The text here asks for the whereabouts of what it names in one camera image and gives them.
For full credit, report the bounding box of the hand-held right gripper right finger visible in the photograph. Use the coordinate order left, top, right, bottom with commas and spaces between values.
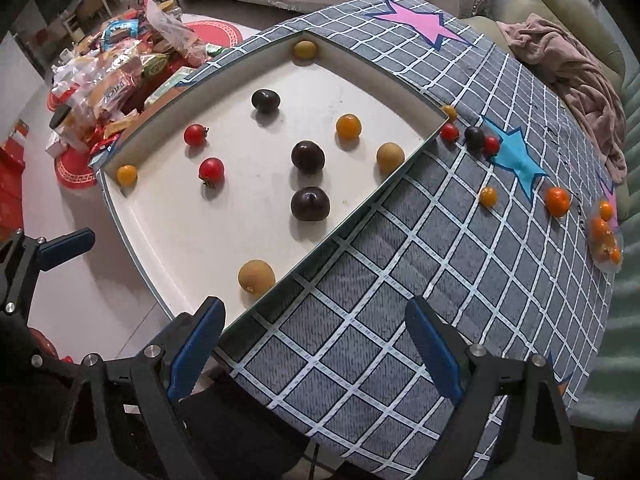
405, 296, 581, 480

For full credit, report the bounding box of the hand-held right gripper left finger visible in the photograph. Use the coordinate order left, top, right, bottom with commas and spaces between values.
30, 296, 227, 480

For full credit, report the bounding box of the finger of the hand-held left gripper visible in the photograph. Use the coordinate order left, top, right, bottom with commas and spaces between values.
30, 227, 96, 273

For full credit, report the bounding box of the white tray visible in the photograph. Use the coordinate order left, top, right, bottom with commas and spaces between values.
97, 29, 449, 341

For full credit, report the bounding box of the dark purple plum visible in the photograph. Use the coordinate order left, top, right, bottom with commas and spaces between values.
291, 186, 331, 222

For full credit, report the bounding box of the yellow tomato cloth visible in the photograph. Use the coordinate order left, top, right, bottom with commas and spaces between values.
376, 142, 406, 173

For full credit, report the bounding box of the dark tomato cloth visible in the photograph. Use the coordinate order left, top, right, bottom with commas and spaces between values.
291, 140, 326, 175

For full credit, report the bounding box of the orange tomato mid cloth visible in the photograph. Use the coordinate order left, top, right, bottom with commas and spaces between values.
335, 114, 363, 141

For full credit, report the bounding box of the red round mat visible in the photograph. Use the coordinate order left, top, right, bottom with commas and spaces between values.
54, 150, 101, 191
182, 20, 246, 53

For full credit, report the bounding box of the red box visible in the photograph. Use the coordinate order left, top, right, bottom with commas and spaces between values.
0, 115, 26, 241

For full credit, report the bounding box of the grey checked blanket with stars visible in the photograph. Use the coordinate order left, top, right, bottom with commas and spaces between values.
100, 0, 618, 476

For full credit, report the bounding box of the pile of snack packets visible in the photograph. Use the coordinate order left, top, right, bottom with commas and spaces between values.
45, 0, 226, 161

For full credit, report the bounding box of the small orange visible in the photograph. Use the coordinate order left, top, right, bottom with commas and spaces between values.
544, 186, 572, 217

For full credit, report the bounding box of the plastic bag of oranges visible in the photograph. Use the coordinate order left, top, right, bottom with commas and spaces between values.
587, 197, 623, 273

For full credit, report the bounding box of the wooden chair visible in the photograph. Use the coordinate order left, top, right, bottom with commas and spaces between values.
75, 0, 111, 21

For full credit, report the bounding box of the pink brown throw blanket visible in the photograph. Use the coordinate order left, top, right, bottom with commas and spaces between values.
496, 14, 628, 186

